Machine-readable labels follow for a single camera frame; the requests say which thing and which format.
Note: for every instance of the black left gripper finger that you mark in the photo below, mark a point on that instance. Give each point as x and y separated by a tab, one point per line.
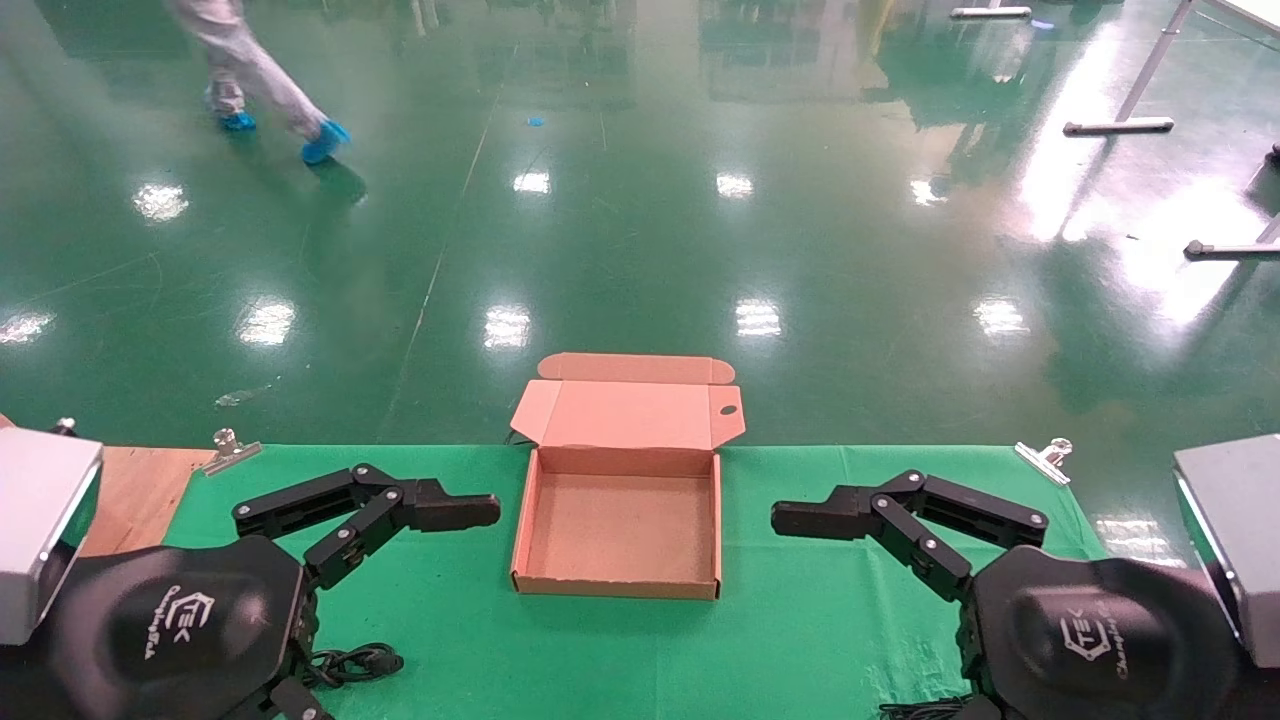
298	703
440	508

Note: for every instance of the clear plastic floor litter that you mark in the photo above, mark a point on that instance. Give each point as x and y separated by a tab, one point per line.
240	397

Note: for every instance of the white desk foot bar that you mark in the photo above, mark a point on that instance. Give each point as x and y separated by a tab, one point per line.
990	12

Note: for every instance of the grey desk foot bar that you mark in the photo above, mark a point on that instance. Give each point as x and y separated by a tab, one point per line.
1230	249

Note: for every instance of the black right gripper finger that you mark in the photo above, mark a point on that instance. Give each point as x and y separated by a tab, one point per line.
830	515
978	710

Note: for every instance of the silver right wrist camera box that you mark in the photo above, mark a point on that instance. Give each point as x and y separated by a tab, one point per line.
1235	540

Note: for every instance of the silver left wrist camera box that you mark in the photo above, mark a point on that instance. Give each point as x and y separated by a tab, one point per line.
40	530

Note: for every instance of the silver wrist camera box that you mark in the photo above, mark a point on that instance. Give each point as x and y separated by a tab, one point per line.
1235	540
40	530

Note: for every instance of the open brown cardboard mailer box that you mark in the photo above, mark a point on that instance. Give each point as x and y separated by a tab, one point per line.
620	530

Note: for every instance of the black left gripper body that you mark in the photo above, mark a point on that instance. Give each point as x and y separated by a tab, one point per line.
170	620

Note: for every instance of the green tablecloth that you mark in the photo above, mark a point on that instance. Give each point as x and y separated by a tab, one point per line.
800	620

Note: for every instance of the walking person in white trousers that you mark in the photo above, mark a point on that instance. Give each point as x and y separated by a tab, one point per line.
250	60

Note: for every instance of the blue shoe cover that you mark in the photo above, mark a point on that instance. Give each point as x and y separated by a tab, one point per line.
237	121
325	140

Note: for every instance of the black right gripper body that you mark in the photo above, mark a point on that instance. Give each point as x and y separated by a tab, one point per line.
1100	640

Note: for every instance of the silver metal binder clip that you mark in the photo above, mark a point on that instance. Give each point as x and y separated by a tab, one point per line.
228	455
1042	462

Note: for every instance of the white desk with slanted leg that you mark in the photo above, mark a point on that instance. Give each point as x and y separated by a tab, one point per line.
1120	126

